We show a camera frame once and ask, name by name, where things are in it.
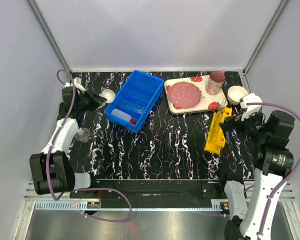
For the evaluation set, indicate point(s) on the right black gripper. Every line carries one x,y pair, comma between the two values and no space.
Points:
236,121

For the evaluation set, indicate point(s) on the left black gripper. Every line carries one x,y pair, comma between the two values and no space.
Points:
96,99

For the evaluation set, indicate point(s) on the small white dish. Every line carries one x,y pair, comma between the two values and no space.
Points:
109,95

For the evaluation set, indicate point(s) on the glass test tube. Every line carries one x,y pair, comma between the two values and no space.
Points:
222,105

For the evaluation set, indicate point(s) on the yellow test tube rack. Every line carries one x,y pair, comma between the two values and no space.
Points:
216,139

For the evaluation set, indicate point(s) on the white wash bottle red cap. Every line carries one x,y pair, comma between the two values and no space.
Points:
123,116

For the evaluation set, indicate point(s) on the blue compartment bin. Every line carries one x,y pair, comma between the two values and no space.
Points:
139,87

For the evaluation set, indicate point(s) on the glass flask with stopper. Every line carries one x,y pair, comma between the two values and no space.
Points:
83,135

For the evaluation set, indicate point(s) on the small glass beaker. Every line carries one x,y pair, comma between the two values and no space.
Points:
139,107

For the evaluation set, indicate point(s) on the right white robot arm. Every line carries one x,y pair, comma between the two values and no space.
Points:
272,163

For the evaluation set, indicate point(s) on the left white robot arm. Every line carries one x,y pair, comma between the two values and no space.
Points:
51,169

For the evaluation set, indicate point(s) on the strawberry print tray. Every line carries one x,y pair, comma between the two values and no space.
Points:
208,102

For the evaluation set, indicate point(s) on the white ceramic bowl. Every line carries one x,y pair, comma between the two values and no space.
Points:
235,93

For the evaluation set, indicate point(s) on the pink ghost print mug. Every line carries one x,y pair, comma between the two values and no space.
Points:
215,82

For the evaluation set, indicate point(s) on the pink polka dot plate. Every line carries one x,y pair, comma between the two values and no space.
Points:
184,95

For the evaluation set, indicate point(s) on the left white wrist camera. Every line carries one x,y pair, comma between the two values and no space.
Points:
77,83

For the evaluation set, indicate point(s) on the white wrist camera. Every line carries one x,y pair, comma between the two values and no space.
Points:
249,104
77,83

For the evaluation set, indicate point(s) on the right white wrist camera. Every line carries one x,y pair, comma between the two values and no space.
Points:
249,104

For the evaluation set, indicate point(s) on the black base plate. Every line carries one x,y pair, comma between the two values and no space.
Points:
155,194

